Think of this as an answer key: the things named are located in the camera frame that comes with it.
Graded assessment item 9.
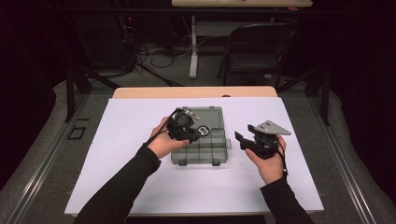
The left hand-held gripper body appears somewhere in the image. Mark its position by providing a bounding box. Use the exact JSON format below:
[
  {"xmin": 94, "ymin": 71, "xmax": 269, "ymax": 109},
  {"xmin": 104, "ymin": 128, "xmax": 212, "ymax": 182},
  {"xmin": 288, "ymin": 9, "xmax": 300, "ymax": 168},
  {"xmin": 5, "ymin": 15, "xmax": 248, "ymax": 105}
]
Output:
[{"xmin": 166, "ymin": 106, "xmax": 201, "ymax": 142}]

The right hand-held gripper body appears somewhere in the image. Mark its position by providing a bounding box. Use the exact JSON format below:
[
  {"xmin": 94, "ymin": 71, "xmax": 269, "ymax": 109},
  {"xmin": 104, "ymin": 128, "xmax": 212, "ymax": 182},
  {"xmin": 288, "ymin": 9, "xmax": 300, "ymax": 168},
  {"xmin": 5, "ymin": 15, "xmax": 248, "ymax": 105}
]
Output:
[{"xmin": 245, "ymin": 119, "xmax": 292, "ymax": 161}]

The grey transparent compartment box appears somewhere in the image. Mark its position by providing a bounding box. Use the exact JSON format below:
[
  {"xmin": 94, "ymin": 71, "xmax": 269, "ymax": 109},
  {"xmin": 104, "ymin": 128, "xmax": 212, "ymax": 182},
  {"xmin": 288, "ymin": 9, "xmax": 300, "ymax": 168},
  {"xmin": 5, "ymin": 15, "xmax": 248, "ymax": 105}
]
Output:
[{"xmin": 170, "ymin": 105, "xmax": 233, "ymax": 167}]

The person's left hand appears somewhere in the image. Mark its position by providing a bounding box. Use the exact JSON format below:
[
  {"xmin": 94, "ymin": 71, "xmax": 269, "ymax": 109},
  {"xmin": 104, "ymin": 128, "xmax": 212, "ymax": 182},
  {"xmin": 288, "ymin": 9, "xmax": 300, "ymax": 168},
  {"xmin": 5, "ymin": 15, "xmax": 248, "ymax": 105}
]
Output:
[{"xmin": 149, "ymin": 116, "xmax": 191, "ymax": 160}]

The person's right hand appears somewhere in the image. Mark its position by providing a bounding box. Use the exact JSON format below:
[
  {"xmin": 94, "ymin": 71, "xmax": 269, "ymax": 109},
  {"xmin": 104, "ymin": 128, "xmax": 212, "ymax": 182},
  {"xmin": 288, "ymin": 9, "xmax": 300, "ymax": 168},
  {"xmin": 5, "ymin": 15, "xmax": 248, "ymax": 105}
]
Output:
[{"xmin": 245, "ymin": 134, "xmax": 288, "ymax": 185}]

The white board sheet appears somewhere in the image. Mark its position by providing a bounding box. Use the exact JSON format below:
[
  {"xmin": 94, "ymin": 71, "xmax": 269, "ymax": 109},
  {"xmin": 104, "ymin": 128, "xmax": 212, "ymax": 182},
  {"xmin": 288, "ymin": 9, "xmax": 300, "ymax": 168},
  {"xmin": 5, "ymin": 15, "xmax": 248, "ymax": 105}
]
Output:
[{"xmin": 64, "ymin": 96, "xmax": 325, "ymax": 217}]

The black folding chair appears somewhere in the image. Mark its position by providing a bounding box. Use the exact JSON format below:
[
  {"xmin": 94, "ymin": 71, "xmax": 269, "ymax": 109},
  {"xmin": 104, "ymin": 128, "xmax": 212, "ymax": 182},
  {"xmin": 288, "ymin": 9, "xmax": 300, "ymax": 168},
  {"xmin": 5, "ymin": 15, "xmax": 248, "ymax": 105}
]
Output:
[{"xmin": 218, "ymin": 21, "xmax": 299, "ymax": 90}]

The black metal stand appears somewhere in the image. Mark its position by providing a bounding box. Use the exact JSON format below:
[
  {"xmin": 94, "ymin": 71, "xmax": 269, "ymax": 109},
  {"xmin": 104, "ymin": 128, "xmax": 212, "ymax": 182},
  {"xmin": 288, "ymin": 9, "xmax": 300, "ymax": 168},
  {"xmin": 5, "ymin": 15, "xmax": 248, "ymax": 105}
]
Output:
[
  {"xmin": 276, "ymin": 66, "xmax": 332, "ymax": 127},
  {"xmin": 64, "ymin": 65, "xmax": 121, "ymax": 123}
]

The white-legged background desk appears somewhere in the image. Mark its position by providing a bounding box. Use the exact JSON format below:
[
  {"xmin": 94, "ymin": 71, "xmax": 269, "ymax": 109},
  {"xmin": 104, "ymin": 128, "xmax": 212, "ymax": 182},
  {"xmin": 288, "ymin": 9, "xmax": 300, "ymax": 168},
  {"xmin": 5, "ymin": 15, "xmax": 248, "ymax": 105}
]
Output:
[{"xmin": 171, "ymin": 0, "xmax": 314, "ymax": 79}]

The black wrist cord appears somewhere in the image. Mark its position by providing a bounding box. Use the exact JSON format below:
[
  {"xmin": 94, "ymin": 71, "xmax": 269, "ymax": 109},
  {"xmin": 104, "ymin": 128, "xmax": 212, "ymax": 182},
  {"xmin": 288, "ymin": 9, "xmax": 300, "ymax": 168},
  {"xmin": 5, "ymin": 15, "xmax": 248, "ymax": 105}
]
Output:
[
  {"xmin": 276, "ymin": 145, "xmax": 290, "ymax": 180},
  {"xmin": 141, "ymin": 108, "xmax": 182, "ymax": 149}
]

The tangle of floor cables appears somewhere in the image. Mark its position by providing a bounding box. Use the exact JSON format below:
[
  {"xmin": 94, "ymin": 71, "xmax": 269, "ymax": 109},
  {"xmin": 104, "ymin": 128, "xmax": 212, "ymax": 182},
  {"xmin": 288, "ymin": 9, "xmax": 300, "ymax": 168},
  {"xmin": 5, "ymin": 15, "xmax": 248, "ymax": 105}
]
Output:
[{"xmin": 135, "ymin": 36, "xmax": 194, "ymax": 70}]

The aluminium floor rail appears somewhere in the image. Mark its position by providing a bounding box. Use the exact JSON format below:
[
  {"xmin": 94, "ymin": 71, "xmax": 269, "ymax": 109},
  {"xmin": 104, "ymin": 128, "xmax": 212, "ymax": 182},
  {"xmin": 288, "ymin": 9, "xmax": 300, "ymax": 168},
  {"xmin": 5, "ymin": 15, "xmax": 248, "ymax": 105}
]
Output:
[
  {"xmin": 4, "ymin": 92, "xmax": 92, "ymax": 224},
  {"xmin": 306, "ymin": 96, "xmax": 379, "ymax": 224}
]

